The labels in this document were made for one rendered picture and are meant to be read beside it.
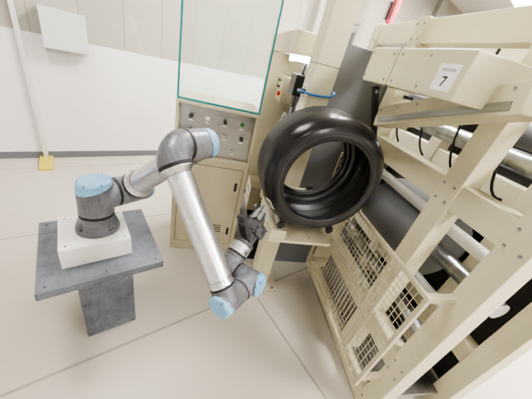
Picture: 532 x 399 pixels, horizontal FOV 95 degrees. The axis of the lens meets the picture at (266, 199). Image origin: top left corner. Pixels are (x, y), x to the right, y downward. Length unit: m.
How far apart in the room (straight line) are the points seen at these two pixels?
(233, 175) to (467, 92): 1.43
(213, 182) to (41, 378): 1.43
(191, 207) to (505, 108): 1.02
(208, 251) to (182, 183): 0.24
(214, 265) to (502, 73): 1.09
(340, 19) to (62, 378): 2.25
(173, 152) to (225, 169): 1.07
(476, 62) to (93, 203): 1.52
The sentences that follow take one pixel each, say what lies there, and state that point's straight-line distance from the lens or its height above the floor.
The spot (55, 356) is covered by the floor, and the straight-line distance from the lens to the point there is 1.94.
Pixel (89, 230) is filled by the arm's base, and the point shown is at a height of 0.74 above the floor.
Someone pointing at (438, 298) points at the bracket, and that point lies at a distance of 1.23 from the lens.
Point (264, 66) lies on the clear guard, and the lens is 1.76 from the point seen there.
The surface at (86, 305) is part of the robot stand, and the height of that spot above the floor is 0.29.
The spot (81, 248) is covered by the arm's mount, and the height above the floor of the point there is 0.70.
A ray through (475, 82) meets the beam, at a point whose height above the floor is 1.70.
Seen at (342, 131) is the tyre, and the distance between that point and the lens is 1.09.
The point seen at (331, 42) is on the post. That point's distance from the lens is 1.45.
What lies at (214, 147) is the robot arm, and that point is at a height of 1.29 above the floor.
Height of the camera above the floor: 1.63
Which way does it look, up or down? 30 degrees down
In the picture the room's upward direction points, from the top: 15 degrees clockwise
